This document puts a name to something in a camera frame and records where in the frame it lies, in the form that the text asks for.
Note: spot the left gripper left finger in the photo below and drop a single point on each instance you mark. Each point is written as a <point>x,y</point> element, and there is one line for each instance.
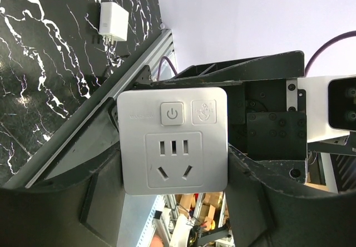
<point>80,207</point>

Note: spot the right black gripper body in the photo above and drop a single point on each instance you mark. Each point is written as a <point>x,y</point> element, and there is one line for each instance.
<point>266,108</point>

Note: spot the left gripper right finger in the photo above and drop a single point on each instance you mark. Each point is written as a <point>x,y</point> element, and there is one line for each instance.
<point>267,209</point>

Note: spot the white square socket adapter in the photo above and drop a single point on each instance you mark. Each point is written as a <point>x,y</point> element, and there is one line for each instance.
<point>174,141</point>

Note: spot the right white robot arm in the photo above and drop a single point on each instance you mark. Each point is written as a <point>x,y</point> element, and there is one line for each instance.
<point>330,108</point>

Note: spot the white charger plug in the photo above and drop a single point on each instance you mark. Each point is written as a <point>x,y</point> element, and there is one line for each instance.
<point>113,23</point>

